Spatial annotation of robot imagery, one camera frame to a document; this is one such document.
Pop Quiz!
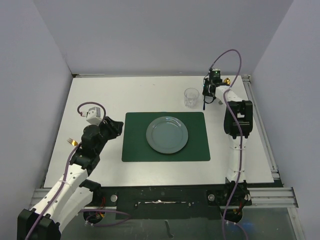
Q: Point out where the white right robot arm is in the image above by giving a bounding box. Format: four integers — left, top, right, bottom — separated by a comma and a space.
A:
202, 68, 253, 183

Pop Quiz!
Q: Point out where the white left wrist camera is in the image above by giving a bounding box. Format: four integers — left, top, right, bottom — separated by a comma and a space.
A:
86, 107, 102, 126

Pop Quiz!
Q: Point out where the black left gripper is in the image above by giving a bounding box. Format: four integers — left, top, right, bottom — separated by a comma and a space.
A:
93, 116, 123, 154

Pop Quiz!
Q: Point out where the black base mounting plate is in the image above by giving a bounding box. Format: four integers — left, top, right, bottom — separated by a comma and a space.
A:
86, 183, 252, 220

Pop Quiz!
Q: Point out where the clear drinking glass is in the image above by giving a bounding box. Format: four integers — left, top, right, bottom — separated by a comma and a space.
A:
184, 88, 200, 108

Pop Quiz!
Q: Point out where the teal ceramic plate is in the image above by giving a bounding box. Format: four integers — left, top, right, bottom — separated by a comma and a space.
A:
146, 116, 189, 154

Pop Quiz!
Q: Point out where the gold fork with green handle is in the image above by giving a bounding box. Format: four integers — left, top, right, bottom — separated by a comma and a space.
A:
66, 138, 82, 147

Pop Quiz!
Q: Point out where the dark green placemat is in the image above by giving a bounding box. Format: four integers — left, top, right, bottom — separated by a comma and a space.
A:
121, 112, 211, 162

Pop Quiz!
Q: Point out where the blue metal fork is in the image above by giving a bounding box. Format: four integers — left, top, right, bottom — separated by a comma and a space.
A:
202, 96, 206, 111

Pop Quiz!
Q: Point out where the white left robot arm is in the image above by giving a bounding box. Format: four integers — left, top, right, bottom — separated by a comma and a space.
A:
17, 116, 124, 240

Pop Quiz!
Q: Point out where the iridescent gold spoon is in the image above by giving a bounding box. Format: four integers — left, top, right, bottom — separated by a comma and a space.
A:
223, 77, 231, 86

